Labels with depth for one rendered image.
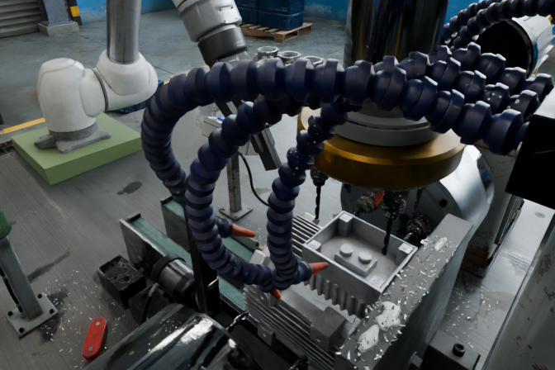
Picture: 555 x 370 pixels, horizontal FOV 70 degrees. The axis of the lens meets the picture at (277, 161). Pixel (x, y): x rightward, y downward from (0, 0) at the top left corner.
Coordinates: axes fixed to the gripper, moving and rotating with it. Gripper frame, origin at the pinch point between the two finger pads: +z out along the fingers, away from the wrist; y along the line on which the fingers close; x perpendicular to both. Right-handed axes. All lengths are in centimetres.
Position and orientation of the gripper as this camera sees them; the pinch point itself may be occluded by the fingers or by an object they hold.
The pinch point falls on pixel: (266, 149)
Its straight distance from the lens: 67.9
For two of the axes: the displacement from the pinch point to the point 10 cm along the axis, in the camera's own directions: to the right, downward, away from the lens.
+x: -6.5, 1.3, 7.5
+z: 3.8, 9.1, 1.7
